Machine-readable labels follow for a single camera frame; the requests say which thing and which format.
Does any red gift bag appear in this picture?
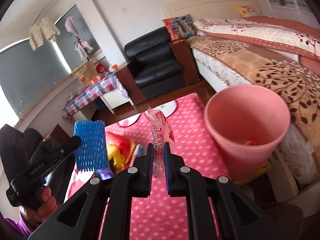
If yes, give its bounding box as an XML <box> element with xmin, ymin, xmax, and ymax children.
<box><xmin>96</xmin><ymin>63</ymin><xmax>108</xmax><ymax>75</ymax></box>

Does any hanging cream knit sweater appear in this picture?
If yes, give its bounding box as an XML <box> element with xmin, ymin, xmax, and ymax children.
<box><xmin>29</xmin><ymin>17</ymin><xmax>61</xmax><ymax>51</ymax></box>

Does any colourful patterned cushion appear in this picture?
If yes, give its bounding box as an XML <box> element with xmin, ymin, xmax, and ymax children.
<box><xmin>162</xmin><ymin>14</ymin><xmax>196</xmax><ymax>41</ymax></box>

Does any white desk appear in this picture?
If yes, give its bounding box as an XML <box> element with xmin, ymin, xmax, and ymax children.
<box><xmin>72</xmin><ymin>89</ymin><xmax>134</xmax><ymax>121</ymax></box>

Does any pink polka dot blanket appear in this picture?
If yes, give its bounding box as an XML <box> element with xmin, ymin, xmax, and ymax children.
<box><xmin>105</xmin><ymin>93</ymin><xmax>229</xmax><ymax>239</ymax></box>

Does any purple plastic wrapper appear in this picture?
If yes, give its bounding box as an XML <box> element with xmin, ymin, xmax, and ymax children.
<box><xmin>94</xmin><ymin>168</ymin><xmax>114</xmax><ymax>180</ymax></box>

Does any black leather armchair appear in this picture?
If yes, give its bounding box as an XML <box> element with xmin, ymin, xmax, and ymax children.
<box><xmin>116</xmin><ymin>27</ymin><xmax>200</xmax><ymax>105</ymax></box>

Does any yellow red pillow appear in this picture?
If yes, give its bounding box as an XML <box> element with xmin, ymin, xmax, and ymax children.
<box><xmin>237</xmin><ymin>5</ymin><xmax>257</xmax><ymax>17</ymax></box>

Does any white pink floral quilt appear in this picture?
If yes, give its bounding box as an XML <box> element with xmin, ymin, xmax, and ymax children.
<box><xmin>194</xmin><ymin>16</ymin><xmax>319</xmax><ymax>61</ymax></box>

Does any red foam fruit net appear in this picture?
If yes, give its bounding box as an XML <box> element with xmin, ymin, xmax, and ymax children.
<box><xmin>105</xmin><ymin>131</ymin><xmax>131</xmax><ymax>155</ymax></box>

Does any light blue wrapper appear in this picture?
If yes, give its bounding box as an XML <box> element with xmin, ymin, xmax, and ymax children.
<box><xmin>133</xmin><ymin>144</ymin><xmax>146</xmax><ymax>158</ymax></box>

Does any white wardrobe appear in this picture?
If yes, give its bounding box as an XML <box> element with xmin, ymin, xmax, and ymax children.
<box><xmin>267</xmin><ymin>0</ymin><xmax>316</xmax><ymax>21</ymax></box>

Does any blue foam fruit net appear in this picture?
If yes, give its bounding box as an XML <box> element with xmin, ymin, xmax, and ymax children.
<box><xmin>73</xmin><ymin>120</ymin><xmax>109</xmax><ymax>172</ymax></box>

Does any plaid tablecloth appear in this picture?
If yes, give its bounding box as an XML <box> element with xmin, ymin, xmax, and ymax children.
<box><xmin>62</xmin><ymin>74</ymin><xmax>129</xmax><ymax>120</ymax></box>

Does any brown paper bag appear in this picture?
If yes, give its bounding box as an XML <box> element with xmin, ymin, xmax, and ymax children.
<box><xmin>74</xmin><ymin>61</ymin><xmax>99</xmax><ymax>87</ymax></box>

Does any clear red snack wrapper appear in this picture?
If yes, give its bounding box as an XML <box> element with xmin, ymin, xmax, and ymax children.
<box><xmin>147</xmin><ymin>107</ymin><xmax>175</xmax><ymax>178</ymax></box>

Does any pink plastic trash bin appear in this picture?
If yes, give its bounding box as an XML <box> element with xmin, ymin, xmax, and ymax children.
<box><xmin>204</xmin><ymin>85</ymin><xmax>291</xmax><ymax>180</ymax></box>

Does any yellow foam fruit net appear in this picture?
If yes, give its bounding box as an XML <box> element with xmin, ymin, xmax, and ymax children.
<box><xmin>106</xmin><ymin>140</ymin><xmax>136</xmax><ymax>173</ymax></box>

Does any hanging white garment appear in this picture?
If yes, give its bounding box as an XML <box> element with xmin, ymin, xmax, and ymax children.
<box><xmin>65</xmin><ymin>17</ymin><xmax>94</xmax><ymax>61</ymax></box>

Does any person's left hand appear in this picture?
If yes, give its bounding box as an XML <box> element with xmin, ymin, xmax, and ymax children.
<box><xmin>19</xmin><ymin>186</ymin><xmax>59</xmax><ymax>223</ymax></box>

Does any bed with brown sheet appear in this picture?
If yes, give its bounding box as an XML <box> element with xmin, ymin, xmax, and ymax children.
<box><xmin>164</xmin><ymin>0</ymin><xmax>319</xmax><ymax>186</ymax></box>

